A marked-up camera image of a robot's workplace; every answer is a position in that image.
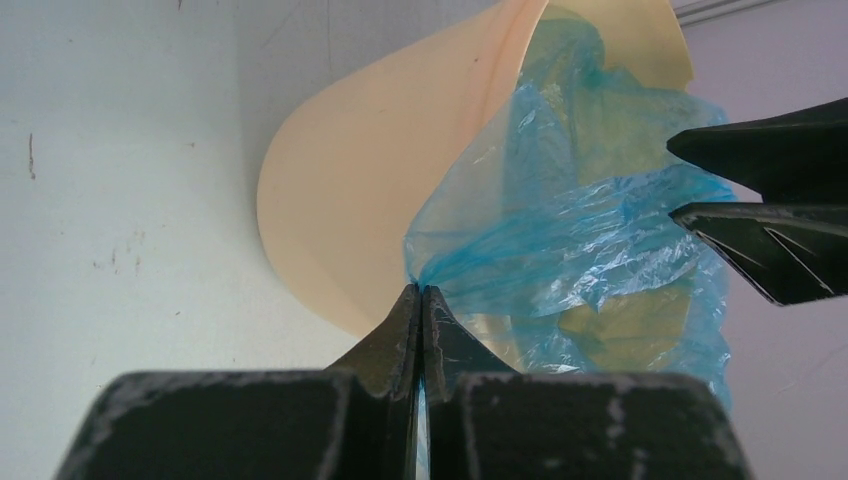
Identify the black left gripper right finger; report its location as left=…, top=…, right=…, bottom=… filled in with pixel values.
left=421, top=287, right=752, bottom=479

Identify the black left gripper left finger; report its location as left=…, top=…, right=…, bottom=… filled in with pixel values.
left=57, top=285, right=421, bottom=479

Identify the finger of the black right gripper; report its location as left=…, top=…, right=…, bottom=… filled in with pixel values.
left=666, top=98, right=847, bottom=204
left=670, top=203, right=847, bottom=306

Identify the blue plastic trash bag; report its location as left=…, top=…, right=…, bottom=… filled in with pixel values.
left=404, top=6, right=734, bottom=405

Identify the yellow capybara trash bin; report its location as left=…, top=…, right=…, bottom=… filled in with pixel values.
left=257, top=1, right=693, bottom=338

